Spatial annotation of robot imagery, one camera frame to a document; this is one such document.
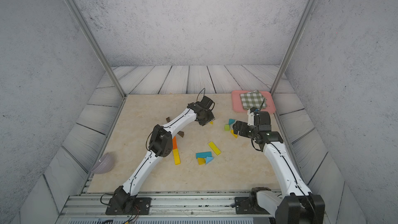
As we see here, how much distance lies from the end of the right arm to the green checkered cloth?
1.40ft

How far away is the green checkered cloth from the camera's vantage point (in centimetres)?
115

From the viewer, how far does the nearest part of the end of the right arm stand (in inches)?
21.7
